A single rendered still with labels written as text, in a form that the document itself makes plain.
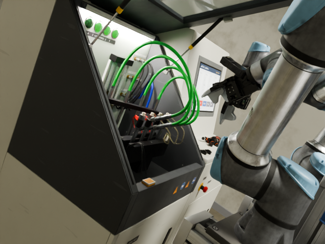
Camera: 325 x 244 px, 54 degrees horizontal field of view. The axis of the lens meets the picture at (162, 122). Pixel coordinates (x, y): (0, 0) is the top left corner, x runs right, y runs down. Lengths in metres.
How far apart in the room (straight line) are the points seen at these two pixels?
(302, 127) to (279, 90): 2.75
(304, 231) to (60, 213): 0.82
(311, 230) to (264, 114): 0.49
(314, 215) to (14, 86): 1.15
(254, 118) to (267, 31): 2.98
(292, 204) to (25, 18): 1.12
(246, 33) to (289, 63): 3.10
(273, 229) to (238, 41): 3.06
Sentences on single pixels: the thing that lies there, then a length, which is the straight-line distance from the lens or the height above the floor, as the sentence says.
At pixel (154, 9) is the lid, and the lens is 1.48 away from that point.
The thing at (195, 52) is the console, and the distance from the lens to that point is 1.78.
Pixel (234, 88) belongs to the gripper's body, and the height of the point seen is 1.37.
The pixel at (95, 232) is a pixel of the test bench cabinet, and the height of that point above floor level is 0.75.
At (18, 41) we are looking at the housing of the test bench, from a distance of 1.40.
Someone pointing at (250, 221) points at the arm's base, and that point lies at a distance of 0.89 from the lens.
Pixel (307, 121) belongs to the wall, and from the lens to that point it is 3.41.
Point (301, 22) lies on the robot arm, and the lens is 0.61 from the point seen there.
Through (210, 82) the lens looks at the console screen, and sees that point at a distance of 2.07.
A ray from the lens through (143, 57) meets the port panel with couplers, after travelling 1.75.
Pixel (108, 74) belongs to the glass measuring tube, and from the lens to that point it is 1.54.
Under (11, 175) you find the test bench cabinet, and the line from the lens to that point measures 1.42.
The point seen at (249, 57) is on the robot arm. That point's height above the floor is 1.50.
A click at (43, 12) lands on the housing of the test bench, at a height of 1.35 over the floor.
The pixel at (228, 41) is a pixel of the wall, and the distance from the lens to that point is 3.81.
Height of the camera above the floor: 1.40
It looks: 12 degrees down
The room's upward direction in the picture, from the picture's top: 23 degrees clockwise
